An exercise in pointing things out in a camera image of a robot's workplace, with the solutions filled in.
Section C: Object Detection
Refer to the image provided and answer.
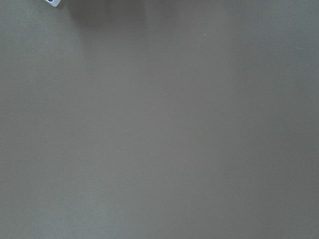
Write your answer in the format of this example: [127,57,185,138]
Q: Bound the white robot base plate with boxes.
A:
[44,0,61,7]

